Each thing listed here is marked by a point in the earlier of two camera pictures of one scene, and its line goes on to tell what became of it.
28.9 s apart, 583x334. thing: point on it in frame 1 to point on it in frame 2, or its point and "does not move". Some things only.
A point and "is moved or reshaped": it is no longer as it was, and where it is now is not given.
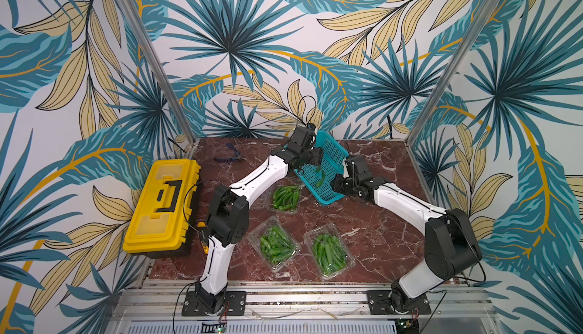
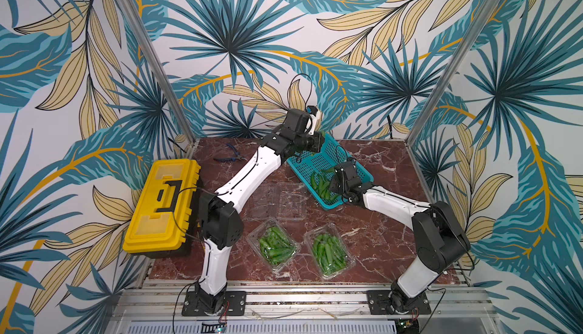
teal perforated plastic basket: (332, 165) is moved or reshaped
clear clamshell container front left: (278, 248) does not move
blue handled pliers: (238, 156) does not move
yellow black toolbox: (162, 220) does not move
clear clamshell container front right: (329, 252) does not move
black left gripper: (317, 155) to (317, 143)
